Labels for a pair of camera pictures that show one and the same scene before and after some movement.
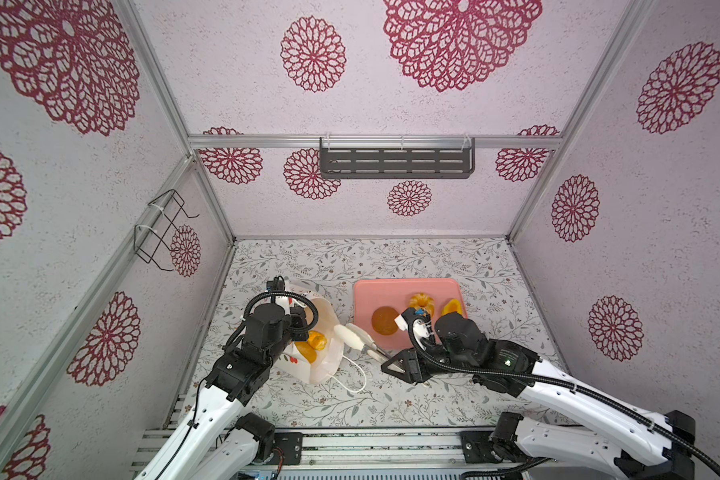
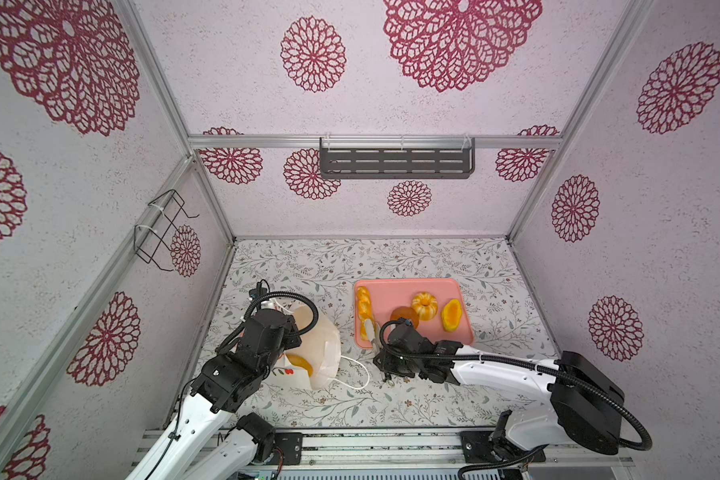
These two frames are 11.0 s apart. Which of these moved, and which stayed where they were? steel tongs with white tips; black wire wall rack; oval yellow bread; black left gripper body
Moved: steel tongs with white tips
Stayed: black left gripper body; oval yellow bread; black wire wall rack
